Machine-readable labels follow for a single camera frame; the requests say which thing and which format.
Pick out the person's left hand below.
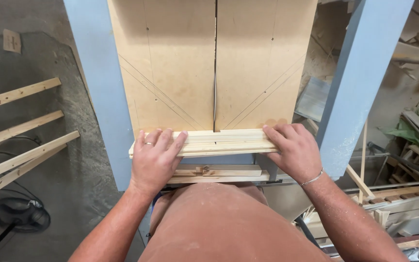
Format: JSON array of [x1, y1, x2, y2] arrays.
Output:
[[129, 128, 188, 196]]

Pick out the person's right hand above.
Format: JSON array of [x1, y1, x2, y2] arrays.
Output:
[[262, 123, 325, 186]]

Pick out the thin pale wood strip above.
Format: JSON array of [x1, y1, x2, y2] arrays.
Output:
[[129, 146, 280, 159], [129, 140, 278, 153]]

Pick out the grey metal sheet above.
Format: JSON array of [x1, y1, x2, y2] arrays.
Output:
[[294, 76, 332, 123]]

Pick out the thin wooden stick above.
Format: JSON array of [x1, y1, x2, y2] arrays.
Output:
[[358, 120, 369, 205]]

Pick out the slanted wooden batten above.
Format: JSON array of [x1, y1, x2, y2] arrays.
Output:
[[306, 118, 376, 199]]

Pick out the wooden sled fence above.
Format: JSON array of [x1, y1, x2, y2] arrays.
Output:
[[142, 128, 270, 144]]

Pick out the long wood batten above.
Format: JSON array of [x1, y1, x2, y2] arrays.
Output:
[[167, 171, 271, 184]]

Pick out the short knotted wood strip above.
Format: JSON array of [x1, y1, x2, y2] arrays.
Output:
[[173, 164, 263, 177]]

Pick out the circular saw blade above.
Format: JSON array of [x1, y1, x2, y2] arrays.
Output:
[[213, 0, 218, 132]]

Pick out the grey metal tube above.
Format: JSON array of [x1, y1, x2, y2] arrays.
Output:
[[342, 179, 419, 193]]

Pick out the brown fibreboard saw sled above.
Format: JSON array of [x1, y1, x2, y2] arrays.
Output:
[[107, 0, 318, 134]]

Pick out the green cloth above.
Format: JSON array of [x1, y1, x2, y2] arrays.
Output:
[[380, 108, 419, 161]]

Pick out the long pine slat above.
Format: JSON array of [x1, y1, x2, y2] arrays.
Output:
[[0, 110, 65, 152], [0, 144, 68, 205], [0, 130, 81, 186], [0, 77, 62, 114]]

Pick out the heap of scrap wood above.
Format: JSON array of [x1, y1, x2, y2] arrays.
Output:
[[297, 0, 419, 262]]

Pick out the black floor fan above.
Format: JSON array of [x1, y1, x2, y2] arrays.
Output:
[[0, 197, 51, 261]]

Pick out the small cardboard piece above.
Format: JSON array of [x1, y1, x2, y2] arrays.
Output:
[[2, 29, 22, 55]]

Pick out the silver chain bracelet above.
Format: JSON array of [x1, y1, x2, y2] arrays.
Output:
[[300, 168, 324, 186]]

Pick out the black hose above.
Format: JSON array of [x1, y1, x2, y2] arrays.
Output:
[[294, 214, 322, 249]]

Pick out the blue saw table frame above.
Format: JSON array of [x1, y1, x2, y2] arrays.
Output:
[[63, 0, 415, 192]]

